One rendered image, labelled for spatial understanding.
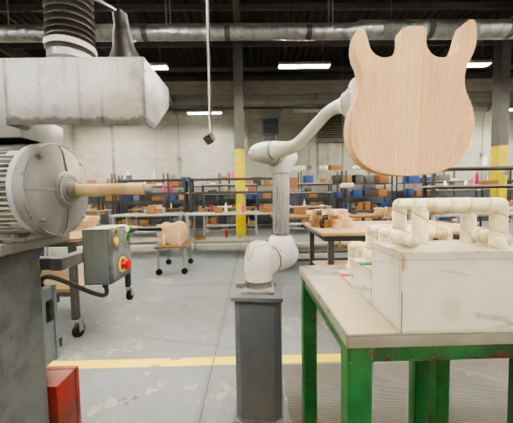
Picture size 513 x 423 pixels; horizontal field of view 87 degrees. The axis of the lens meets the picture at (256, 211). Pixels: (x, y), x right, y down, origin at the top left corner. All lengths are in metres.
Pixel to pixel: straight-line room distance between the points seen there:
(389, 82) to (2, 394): 1.33
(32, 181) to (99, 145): 12.79
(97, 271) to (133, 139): 12.03
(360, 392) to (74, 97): 0.89
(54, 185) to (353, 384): 0.86
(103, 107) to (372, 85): 0.68
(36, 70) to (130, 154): 12.21
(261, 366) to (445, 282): 1.16
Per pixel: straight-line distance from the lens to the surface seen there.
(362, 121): 0.84
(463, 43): 1.02
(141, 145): 12.85
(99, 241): 1.09
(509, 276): 0.77
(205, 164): 12.00
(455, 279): 0.71
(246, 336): 1.57
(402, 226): 0.73
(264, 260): 1.47
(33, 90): 0.79
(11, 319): 1.04
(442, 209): 0.68
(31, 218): 0.84
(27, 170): 0.83
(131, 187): 0.81
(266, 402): 1.76
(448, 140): 0.94
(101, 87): 0.72
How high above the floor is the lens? 1.22
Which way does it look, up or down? 3 degrees down
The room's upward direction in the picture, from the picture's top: 1 degrees counter-clockwise
